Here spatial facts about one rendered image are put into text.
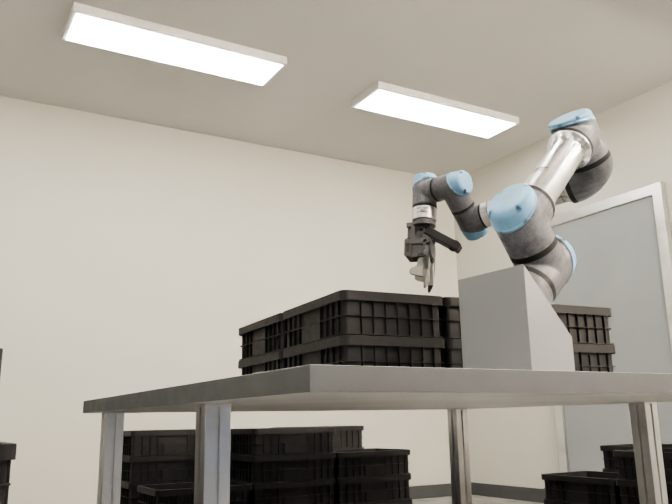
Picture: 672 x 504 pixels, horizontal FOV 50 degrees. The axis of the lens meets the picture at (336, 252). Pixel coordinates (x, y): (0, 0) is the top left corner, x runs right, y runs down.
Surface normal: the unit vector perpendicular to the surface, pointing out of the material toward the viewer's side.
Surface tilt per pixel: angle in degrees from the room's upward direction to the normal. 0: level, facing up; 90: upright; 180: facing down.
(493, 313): 90
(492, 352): 90
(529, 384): 90
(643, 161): 90
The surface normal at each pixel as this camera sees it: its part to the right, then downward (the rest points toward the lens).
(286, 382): -0.87, -0.10
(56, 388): 0.50, -0.21
